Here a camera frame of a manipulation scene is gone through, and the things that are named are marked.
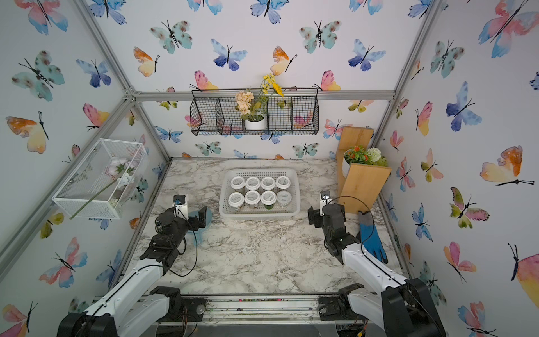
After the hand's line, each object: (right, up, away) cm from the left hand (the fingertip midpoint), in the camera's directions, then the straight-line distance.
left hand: (196, 204), depth 84 cm
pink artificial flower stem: (-24, +13, -10) cm, 29 cm away
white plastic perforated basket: (+17, -6, +14) cm, 23 cm away
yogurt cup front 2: (+28, +1, +12) cm, 31 cm away
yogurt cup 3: (+28, +8, +16) cm, 33 cm away
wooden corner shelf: (+66, +6, +2) cm, 67 cm away
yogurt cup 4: (+14, +1, +9) cm, 17 cm away
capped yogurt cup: (+35, +8, +17) cm, 40 cm away
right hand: (+52, 0, +2) cm, 52 cm away
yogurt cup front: (+21, +1, +11) cm, 24 cm away
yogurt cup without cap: (+35, +1, +13) cm, 37 cm away
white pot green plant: (+66, +20, +4) cm, 69 cm away
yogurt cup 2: (+21, +8, +17) cm, 28 cm away
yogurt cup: (+14, +8, +17) cm, 23 cm away
